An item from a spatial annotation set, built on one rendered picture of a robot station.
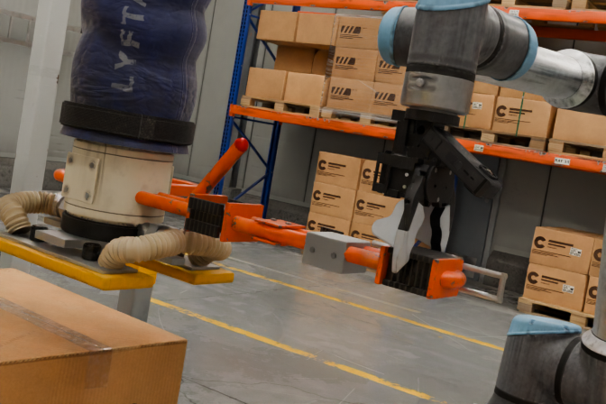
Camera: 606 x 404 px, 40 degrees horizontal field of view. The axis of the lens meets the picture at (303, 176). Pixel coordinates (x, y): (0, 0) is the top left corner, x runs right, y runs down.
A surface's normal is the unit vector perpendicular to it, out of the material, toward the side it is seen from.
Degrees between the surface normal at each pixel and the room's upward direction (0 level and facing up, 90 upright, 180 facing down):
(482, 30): 93
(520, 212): 90
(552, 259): 90
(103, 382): 90
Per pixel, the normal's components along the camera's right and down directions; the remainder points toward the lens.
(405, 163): -0.61, -0.07
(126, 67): 0.24, -0.21
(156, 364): 0.76, 0.16
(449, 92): 0.23, 0.09
